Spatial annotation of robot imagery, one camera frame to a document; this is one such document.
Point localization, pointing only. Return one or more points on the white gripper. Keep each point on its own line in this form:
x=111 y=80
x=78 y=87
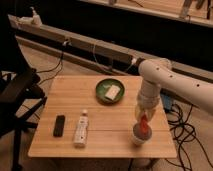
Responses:
x=145 y=106

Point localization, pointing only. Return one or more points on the red pepper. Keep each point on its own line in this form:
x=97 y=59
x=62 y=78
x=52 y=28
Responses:
x=143 y=124

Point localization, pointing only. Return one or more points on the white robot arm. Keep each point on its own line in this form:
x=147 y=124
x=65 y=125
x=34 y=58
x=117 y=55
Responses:
x=158 y=74

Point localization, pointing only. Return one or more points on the blue box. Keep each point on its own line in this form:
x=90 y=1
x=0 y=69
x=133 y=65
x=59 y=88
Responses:
x=167 y=102

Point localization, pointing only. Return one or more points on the white sponge block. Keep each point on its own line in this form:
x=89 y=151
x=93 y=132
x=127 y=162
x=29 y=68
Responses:
x=112 y=92

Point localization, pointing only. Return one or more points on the green plate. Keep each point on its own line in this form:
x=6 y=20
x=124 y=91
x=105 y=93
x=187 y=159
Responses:
x=103 y=86

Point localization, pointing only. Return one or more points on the wooden table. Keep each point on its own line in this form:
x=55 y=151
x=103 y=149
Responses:
x=110 y=127

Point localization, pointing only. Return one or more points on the white plastic bottle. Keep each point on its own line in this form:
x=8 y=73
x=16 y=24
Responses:
x=80 y=135

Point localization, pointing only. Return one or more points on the black rectangular remote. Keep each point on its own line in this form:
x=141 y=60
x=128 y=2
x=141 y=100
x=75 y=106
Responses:
x=59 y=126

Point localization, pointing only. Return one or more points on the black chair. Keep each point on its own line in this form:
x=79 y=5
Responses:
x=13 y=92

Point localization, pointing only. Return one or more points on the white spray bottle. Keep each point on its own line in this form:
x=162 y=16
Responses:
x=35 y=19

